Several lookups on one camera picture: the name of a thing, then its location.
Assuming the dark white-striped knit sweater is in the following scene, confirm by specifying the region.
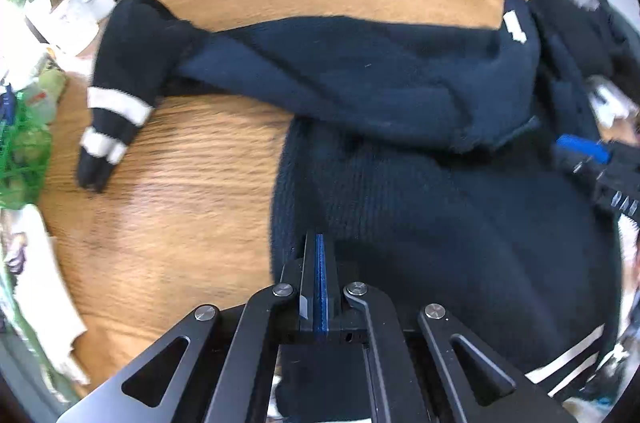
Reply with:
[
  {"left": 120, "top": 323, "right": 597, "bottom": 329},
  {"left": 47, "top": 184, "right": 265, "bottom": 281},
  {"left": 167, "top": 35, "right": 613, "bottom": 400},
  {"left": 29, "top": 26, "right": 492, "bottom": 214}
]
[{"left": 77, "top": 0, "right": 632, "bottom": 423}]

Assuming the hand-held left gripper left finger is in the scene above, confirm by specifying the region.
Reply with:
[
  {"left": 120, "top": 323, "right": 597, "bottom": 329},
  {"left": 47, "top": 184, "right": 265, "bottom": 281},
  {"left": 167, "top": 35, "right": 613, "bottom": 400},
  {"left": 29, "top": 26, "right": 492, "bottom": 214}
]
[{"left": 56, "top": 230, "right": 322, "bottom": 423}]

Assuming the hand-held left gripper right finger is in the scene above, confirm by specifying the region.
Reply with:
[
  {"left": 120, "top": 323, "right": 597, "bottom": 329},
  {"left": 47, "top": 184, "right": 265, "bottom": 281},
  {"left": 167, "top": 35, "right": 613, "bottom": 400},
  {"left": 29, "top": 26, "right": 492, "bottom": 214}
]
[{"left": 320, "top": 235, "right": 578, "bottom": 423}]

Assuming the white cloth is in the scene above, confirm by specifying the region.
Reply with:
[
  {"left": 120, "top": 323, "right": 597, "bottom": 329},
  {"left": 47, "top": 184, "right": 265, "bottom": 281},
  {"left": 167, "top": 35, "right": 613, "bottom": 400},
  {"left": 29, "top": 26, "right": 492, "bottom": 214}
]
[{"left": 587, "top": 78, "right": 632, "bottom": 124}]

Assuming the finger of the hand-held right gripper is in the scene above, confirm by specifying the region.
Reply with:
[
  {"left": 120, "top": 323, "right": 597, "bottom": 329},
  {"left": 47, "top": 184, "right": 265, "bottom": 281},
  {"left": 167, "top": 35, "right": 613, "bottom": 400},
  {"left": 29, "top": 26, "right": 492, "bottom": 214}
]
[{"left": 552, "top": 133, "right": 613, "bottom": 180}]

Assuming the white paper napkin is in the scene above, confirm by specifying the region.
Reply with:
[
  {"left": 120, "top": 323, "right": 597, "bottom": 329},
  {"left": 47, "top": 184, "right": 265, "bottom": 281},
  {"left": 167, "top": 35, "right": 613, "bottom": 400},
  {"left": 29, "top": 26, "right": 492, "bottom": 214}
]
[{"left": 0, "top": 203, "right": 90, "bottom": 386}]

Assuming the pile of dark clothes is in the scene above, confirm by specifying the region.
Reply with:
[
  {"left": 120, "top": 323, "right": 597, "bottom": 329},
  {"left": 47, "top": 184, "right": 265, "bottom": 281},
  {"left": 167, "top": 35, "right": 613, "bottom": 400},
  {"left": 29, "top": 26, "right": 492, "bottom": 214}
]
[{"left": 530, "top": 0, "right": 636, "bottom": 138}]

